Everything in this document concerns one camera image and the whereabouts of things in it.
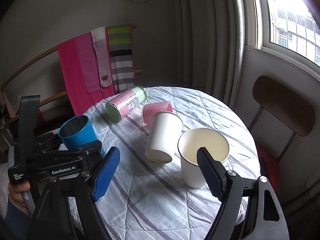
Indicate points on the wooden chair red seat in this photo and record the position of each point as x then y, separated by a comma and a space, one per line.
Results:
291, 109

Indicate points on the light pink cloth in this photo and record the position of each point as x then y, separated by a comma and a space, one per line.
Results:
88, 63

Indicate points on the pink plastic cup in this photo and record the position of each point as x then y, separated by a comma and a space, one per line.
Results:
150, 109

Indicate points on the striped green grey cloth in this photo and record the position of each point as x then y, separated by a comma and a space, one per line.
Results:
120, 50

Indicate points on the beige curtain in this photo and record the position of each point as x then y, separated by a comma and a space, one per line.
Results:
210, 41

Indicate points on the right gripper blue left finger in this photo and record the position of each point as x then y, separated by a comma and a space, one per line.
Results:
104, 173

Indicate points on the white striped quilted tablecloth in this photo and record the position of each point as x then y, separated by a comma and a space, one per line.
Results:
146, 200

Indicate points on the green pink labelled can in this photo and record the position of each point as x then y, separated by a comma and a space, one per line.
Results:
126, 102

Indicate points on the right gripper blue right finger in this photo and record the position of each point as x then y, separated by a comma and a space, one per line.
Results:
214, 173

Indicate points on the hot pink towel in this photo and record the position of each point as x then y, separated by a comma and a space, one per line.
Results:
74, 82

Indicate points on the person's left hand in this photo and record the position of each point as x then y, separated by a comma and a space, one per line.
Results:
15, 195

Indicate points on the blue black metal can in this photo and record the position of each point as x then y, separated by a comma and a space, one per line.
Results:
76, 132

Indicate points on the white paper cup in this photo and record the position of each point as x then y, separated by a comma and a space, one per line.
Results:
163, 136
191, 144

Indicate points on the white framed window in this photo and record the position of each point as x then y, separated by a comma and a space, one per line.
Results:
285, 28

